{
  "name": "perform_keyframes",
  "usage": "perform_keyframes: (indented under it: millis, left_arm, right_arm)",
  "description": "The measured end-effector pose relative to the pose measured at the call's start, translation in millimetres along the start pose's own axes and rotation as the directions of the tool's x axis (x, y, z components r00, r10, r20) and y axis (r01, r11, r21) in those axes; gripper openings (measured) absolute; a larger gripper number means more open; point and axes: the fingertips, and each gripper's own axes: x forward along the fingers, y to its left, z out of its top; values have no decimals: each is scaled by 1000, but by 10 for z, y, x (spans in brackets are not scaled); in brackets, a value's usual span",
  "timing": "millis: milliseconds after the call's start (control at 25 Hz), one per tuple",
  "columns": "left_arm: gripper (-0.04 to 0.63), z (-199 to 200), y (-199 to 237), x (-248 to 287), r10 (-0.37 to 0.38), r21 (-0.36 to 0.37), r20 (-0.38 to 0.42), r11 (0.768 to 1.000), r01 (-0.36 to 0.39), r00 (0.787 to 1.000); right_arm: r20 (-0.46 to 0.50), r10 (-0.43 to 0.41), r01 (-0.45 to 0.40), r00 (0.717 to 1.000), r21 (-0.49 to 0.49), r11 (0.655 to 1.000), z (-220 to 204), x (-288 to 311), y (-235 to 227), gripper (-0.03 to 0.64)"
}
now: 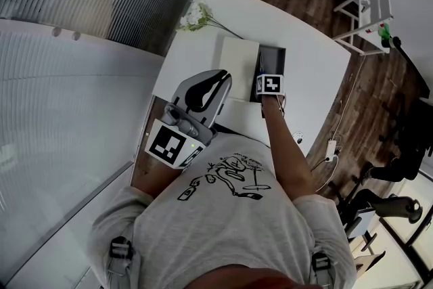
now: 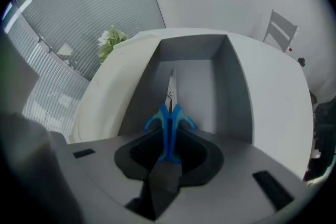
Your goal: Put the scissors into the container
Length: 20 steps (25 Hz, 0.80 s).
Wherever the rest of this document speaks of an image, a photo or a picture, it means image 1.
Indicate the black cup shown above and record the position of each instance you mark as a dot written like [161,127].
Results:
[395,42]

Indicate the black office chair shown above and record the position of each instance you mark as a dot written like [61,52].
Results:
[392,118]

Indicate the light wooden desk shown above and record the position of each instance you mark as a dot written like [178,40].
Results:
[368,260]

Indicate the white table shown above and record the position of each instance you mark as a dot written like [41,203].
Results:
[304,54]

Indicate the white power strip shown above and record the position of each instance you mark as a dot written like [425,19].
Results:
[331,149]

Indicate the person's right forearm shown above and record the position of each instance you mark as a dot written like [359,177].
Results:
[287,152]

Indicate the white artificial flowers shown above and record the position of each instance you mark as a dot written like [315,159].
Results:
[196,18]

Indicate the grey-backed office chair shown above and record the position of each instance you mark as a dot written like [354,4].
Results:
[365,223]

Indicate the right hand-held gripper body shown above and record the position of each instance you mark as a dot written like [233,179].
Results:
[272,84]

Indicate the small round grey device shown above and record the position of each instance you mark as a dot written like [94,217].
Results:
[298,137]

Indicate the white box lid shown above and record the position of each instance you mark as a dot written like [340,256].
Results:
[238,67]

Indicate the grey printed t-shirt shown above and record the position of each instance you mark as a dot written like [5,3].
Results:
[220,230]

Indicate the person's left forearm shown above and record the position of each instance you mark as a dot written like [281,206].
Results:
[154,179]

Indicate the grey box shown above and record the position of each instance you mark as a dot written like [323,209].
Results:
[274,61]

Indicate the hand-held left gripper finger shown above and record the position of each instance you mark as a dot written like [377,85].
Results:
[203,83]
[211,96]

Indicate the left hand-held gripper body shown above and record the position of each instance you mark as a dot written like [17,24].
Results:
[165,145]

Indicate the green bottle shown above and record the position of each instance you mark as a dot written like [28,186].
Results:
[384,32]

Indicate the red-capped bottle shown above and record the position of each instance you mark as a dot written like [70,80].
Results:
[372,29]

